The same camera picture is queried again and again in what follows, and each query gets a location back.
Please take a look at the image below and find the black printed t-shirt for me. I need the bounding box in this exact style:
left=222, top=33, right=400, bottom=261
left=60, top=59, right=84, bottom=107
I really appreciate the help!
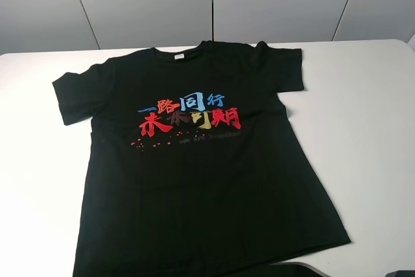
left=53, top=41, right=351, bottom=276

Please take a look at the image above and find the black object bottom right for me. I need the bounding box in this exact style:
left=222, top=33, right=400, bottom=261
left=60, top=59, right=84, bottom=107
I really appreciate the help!
left=385, top=270, right=415, bottom=277

